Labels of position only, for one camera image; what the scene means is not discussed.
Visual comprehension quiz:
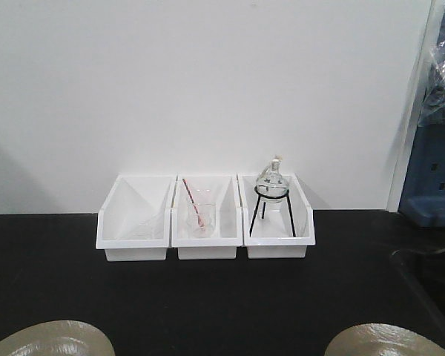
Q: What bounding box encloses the left white storage bin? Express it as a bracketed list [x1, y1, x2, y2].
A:
[96, 175, 177, 262]

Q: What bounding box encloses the clear glass funnel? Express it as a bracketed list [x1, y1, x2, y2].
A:
[127, 212, 165, 240]

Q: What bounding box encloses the tan round plate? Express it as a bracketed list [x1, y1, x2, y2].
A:
[324, 323, 445, 356]
[0, 320, 115, 355]

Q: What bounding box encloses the blue pegboard drying rack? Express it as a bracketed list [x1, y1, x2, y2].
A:
[398, 0, 445, 228]

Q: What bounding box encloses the black wire tripod stand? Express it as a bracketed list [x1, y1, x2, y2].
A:
[249, 187, 296, 237]

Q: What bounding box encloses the black lab sink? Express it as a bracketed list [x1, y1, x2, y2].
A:
[390, 248, 445, 337]

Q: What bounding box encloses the middle white storage bin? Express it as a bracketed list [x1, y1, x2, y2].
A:
[171, 174, 243, 260]

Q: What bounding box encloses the clear glass beaker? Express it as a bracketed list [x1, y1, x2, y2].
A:
[185, 202, 216, 239]

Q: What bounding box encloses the round glass flask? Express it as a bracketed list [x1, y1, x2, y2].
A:
[255, 156, 289, 203]

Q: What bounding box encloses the white storage bin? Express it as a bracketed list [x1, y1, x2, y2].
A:
[237, 174, 315, 259]
[171, 174, 243, 260]
[96, 175, 177, 262]

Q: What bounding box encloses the right white storage bin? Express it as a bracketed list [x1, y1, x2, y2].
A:
[237, 174, 315, 259]

